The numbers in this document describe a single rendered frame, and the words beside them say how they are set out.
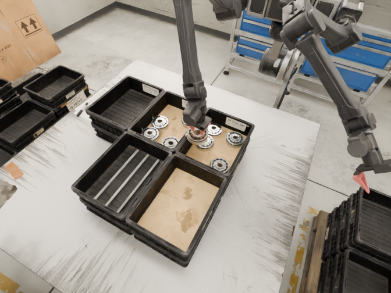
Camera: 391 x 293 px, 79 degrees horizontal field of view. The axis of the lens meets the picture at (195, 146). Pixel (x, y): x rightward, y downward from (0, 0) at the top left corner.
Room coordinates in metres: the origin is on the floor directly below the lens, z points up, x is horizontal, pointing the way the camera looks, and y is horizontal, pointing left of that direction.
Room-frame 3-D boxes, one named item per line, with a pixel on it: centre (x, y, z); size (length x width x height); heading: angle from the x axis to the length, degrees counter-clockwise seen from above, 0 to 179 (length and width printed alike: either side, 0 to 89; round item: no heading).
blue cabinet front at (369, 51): (2.32, -1.47, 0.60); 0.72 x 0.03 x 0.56; 66
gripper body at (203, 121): (0.76, 0.00, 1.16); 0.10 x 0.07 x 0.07; 61
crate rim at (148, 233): (0.47, 0.05, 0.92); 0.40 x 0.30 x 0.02; 155
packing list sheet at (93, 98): (1.27, 0.71, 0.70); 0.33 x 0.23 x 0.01; 156
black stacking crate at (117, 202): (0.60, 0.33, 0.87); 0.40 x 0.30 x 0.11; 155
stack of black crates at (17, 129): (1.26, 1.40, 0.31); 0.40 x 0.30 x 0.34; 156
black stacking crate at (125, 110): (1.09, 0.43, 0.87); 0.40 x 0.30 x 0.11; 155
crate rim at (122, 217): (0.60, 0.33, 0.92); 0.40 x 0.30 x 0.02; 155
